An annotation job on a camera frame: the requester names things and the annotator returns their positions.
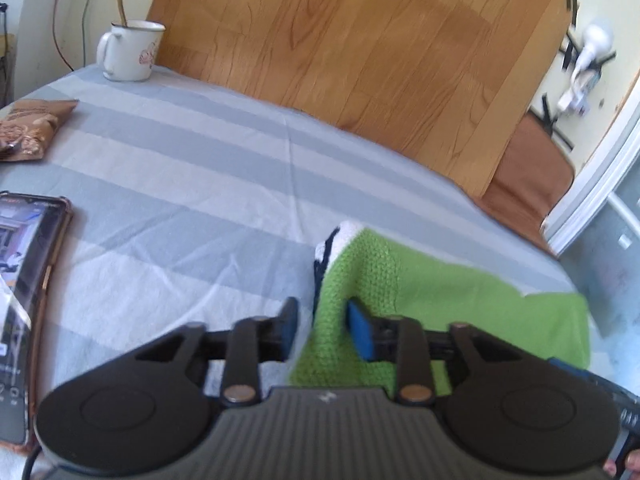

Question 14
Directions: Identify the long black tape strip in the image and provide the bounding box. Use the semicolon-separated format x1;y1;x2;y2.
540;91;575;151

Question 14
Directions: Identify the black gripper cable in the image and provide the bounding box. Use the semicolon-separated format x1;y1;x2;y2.
21;442;57;480

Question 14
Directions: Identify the person's right hand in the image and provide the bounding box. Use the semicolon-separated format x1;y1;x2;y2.
603;451;640;480

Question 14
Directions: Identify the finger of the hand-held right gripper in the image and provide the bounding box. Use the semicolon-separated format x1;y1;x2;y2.
547;356;595;383

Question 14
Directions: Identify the brown snack packet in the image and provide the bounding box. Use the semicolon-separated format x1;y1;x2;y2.
0;99;80;162

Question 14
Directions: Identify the striped grey bed sheet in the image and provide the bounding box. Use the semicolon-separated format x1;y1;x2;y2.
0;62;640;480

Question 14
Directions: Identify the brown perforated cushion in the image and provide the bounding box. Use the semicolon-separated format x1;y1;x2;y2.
472;112;576;256

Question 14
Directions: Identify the green knitted sweater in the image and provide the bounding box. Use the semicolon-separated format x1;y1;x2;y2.
290;227;591;401

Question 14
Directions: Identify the white enamel mug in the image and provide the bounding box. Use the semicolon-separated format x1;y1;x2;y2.
96;20;166;82

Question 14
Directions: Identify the red wall cable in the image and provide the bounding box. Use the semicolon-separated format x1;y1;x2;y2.
52;0;77;72

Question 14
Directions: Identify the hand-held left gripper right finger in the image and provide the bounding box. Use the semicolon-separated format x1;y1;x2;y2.
346;297;528;407

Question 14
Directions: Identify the white window frame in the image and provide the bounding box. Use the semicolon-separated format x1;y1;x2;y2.
542;75;640;258

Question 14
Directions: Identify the dark wall cable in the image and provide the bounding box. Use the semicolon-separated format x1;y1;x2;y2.
81;0;110;63

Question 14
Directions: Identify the white knitted garment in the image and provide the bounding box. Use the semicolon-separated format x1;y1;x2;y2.
312;220;368;306

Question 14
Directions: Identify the smartphone in brown case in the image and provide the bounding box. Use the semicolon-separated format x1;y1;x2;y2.
0;191;73;453

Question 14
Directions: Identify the wood grain headboard panel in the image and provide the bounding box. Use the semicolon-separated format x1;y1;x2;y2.
145;0;573;200

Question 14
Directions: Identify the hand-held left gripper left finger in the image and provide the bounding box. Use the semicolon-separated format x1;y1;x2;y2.
132;297;299;407

